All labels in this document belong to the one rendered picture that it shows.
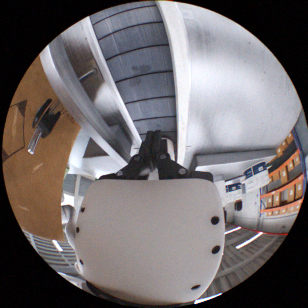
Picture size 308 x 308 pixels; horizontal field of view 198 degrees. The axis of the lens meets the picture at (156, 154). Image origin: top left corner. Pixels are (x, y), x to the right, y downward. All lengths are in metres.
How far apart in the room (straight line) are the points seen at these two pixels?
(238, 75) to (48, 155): 0.36
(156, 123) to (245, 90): 0.22
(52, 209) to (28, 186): 0.06
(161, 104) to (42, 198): 0.24
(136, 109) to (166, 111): 0.05
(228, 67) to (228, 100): 0.08
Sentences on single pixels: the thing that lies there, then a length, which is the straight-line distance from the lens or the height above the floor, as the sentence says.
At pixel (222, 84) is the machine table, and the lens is 0.22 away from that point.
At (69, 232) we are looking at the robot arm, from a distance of 0.61.
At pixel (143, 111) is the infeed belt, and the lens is 0.16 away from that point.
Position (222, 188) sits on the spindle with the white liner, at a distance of 0.58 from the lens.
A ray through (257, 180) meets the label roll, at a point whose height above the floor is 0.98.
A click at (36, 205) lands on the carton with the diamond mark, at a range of 0.19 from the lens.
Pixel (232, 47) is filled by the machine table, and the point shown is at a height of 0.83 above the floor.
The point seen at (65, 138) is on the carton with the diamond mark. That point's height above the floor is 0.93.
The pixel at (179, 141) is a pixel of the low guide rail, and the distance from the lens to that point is 0.16.
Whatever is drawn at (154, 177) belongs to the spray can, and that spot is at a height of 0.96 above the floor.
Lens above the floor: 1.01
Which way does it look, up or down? 28 degrees down
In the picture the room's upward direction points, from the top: 179 degrees counter-clockwise
